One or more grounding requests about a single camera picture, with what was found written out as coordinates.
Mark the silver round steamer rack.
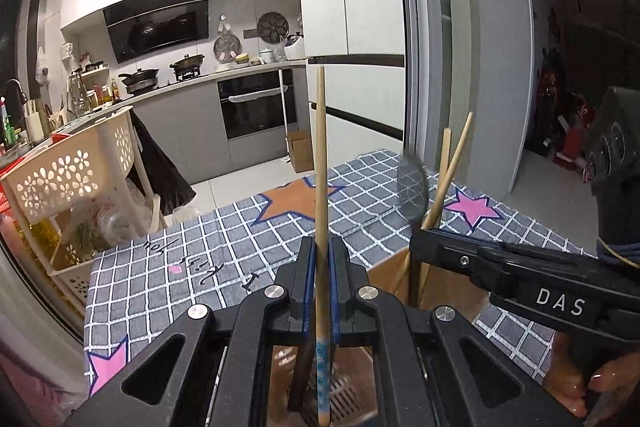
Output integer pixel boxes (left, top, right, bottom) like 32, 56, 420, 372
213, 33, 241, 64

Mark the dark round wall rack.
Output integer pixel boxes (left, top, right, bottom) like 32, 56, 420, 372
257, 11, 290, 44

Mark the cardboard box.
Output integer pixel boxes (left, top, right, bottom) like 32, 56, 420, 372
286, 130, 317, 174

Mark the pile of red decorations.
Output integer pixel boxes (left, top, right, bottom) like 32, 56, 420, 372
532, 7, 601, 168

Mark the white sliding door frame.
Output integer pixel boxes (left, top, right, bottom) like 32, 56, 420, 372
392, 0, 471, 188

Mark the wooden chopstick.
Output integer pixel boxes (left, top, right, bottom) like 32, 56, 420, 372
422, 111, 475, 230
314, 66, 333, 427
420, 128, 453, 230

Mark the white refrigerator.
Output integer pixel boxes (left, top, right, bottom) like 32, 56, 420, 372
290, 0, 408, 158

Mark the person's right hand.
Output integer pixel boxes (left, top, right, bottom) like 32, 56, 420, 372
545, 349, 640, 418

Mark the grey checked star tablecloth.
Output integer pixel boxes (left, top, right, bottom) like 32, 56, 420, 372
82, 149, 601, 398

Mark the beige plastic utensil holder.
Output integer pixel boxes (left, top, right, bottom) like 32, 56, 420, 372
262, 243, 501, 427

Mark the white mop handle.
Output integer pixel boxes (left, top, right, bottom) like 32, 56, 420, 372
277, 68, 293, 162

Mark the black wok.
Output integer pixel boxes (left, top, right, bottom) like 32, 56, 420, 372
117, 67, 161, 88

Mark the black hanging cloth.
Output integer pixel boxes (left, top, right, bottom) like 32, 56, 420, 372
131, 107, 197, 215

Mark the clear plastic bag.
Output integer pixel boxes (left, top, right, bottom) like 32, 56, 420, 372
70, 179, 156, 258

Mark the green bottle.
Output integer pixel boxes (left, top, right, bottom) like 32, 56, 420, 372
0, 97, 16, 145

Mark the black built-in oven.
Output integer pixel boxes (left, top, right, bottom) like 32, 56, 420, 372
217, 68, 297, 140

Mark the black cooking pot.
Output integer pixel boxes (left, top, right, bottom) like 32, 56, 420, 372
169, 53, 207, 75

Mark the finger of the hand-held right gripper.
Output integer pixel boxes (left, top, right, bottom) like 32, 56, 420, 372
409, 229, 501, 282

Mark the grey kitchen counter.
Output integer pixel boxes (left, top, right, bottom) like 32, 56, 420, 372
50, 59, 308, 188

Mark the black range hood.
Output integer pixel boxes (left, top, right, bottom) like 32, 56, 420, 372
102, 0, 211, 65

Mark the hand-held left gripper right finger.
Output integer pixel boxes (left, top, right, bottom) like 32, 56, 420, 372
327, 237, 583, 427

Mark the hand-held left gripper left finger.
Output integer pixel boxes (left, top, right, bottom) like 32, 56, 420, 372
65, 237, 318, 427

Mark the beige flower-hole plastic rack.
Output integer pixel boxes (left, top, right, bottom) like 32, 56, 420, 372
0, 107, 168, 308

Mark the beige knife block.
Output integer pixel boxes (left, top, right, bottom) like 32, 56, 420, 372
24, 99, 46, 142

